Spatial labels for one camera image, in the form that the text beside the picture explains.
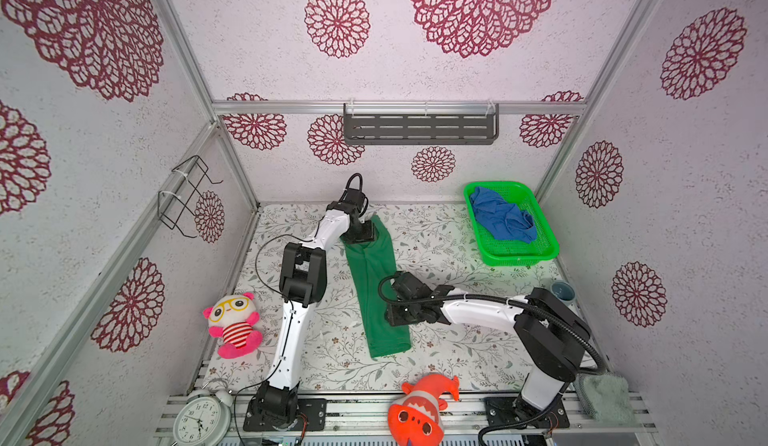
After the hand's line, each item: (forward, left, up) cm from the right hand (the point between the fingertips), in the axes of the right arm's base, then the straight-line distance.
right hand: (388, 312), depth 88 cm
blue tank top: (+37, -42, 0) cm, 56 cm away
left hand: (+27, +9, -2) cm, 29 cm away
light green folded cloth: (-20, -56, -4) cm, 59 cm away
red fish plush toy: (-27, -7, +5) cm, 28 cm away
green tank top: (+18, +7, -1) cm, 19 cm away
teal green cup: (+8, -53, 0) cm, 54 cm away
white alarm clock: (-29, +42, +1) cm, 51 cm away
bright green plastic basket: (+26, -40, -5) cm, 48 cm away
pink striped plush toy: (-6, +43, +4) cm, 44 cm away
